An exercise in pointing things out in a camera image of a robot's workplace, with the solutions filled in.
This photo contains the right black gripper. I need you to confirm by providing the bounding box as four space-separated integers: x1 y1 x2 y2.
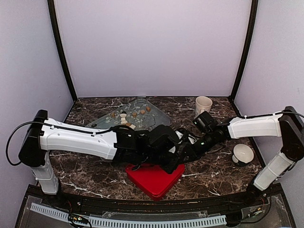
180 132 217 165

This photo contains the red tin lid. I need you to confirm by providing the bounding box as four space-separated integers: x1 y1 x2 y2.
125 164 185 201

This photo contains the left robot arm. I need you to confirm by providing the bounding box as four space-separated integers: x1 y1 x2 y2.
19 110 183 207

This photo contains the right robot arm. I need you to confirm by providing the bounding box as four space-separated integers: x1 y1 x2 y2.
180 106 304 206

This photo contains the cream ceramic mug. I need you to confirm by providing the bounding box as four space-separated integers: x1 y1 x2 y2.
195 96 213 116

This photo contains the glass floral serving tray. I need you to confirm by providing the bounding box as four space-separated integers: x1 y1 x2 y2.
86 98 172 131

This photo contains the white black bowl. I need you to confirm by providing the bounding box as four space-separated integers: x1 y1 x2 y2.
232 144 254 167

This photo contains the black front rail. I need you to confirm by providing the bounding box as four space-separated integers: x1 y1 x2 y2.
19 183 288 218

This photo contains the white cable duct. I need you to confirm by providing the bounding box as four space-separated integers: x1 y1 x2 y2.
30 203 227 228

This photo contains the right black frame post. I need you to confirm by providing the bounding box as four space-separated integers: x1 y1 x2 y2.
229 0 259 101

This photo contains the black frame post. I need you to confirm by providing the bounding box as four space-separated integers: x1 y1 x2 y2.
47 0 78 102
229 0 259 101

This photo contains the left black frame post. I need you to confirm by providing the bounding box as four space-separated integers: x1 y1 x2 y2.
47 0 78 102

